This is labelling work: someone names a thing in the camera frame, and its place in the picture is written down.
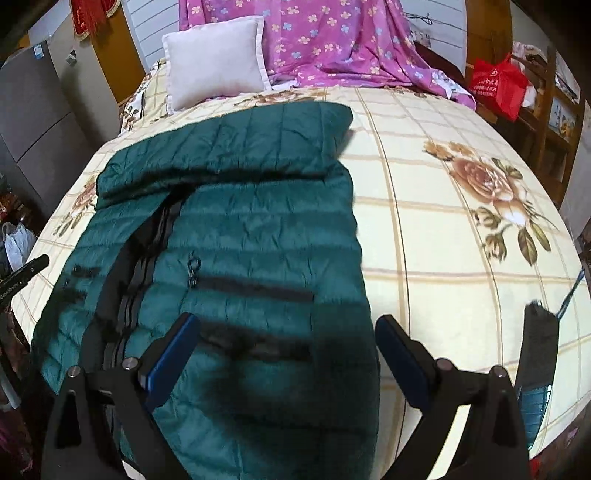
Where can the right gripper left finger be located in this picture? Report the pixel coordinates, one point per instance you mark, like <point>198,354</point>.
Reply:
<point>79,443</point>

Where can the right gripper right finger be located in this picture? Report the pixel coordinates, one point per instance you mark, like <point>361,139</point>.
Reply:
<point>492,444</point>

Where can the dark green puffer jacket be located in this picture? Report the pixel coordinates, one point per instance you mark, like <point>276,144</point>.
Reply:
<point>246,222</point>

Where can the white plastic bag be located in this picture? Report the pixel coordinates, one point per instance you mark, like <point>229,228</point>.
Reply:
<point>18,243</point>

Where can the cream floral bed sheet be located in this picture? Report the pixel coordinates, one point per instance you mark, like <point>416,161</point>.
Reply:
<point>457,237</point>

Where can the red hanging decoration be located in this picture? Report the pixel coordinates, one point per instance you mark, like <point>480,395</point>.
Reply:
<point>89,16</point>

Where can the white square pillow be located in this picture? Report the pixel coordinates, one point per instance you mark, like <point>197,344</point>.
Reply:
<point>215,60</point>

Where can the red shopping bag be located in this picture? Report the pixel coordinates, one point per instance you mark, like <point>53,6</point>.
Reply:
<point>500,87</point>

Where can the purple floral blanket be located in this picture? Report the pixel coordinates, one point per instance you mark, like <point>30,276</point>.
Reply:
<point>330,43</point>

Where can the white slatted headboard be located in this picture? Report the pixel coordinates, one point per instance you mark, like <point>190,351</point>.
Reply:
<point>443,21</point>

